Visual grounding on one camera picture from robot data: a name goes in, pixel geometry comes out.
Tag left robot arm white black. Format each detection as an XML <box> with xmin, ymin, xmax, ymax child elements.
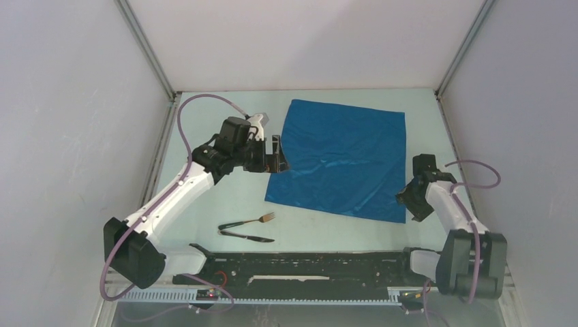
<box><xmin>103</xmin><ymin>113</ymin><xmax>289</xmax><ymax>289</ymax></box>

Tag knife with black handle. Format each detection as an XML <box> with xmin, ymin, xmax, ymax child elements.
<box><xmin>218</xmin><ymin>230</ymin><xmax>275</xmax><ymax>243</ymax></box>

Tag aluminium frame rail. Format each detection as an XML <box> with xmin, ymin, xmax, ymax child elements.
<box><xmin>104</xmin><ymin>257</ymin><xmax>516</xmax><ymax>308</ymax></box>

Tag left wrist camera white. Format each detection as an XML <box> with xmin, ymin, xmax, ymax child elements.
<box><xmin>247</xmin><ymin>113</ymin><xmax>269</xmax><ymax>141</ymax></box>

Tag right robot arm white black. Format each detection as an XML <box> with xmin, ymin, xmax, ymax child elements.
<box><xmin>396</xmin><ymin>154</ymin><xmax>508</xmax><ymax>302</ymax></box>

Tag blue cloth napkin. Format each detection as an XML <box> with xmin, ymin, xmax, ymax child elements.
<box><xmin>265</xmin><ymin>99</ymin><xmax>407</xmax><ymax>223</ymax></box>

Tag fork with black handle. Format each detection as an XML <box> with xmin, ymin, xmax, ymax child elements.
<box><xmin>217</xmin><ymin>212</ymin><xmax>275</xmax><ymax>231</ymax></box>

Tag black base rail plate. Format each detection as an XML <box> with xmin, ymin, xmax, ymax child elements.
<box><xmin>198</xmin><ymin>251</ymin><xmax>426</xmax><ymax>303</ymax></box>

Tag small circuit board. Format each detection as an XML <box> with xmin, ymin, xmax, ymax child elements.
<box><xmin>195</xmin><ymin>289</ymin><xmax>222</xmax><ymax>301</ymax></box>

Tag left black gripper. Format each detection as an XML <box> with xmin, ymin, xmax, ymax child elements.
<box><xmin>232</xmin><ymin>135</ymin><xmax>290</xmax><ymax>174</ymax></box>

